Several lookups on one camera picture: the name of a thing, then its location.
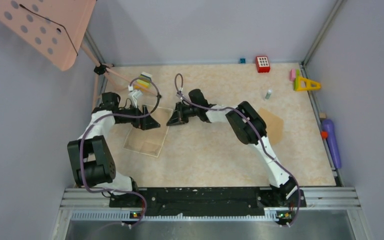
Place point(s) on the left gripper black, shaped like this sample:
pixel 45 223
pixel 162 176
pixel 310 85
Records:
pixel 143 120

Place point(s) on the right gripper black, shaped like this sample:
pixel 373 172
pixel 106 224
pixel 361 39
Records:
pixel 178 117

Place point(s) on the cream paper letter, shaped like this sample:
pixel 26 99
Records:
pixel 149 142

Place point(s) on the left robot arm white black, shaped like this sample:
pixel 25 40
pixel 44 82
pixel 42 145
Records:
pixel 90 157

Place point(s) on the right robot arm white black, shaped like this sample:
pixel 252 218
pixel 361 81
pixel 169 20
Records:
pixel 250 129

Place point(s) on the brown kraft envelope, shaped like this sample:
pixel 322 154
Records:
pixel 274 126

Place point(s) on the striped coloured block stack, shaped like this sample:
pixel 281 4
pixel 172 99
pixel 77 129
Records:
pixel 145 80

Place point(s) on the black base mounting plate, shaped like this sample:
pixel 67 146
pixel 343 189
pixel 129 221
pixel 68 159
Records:
pixel 204 201

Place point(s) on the green white glue stick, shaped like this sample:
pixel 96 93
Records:
pixel 268 94

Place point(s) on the red toy calculator block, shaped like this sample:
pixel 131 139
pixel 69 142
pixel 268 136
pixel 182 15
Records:
pixel 262 64

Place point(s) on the pink green toy block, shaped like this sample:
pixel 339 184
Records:
pixel 293 74

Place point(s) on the pink perforated music stand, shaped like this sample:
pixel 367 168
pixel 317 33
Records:
pixel 55 29

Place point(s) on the yellow triangle toy block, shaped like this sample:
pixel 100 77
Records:
pixel 305 84

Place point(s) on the small wooden block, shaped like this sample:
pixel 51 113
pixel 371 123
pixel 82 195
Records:
pixel 322 116

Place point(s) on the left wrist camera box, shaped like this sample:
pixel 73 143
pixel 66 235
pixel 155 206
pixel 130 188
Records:
pixel 134 95

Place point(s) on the aluminium frame rail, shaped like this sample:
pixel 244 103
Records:
pixel 79 204

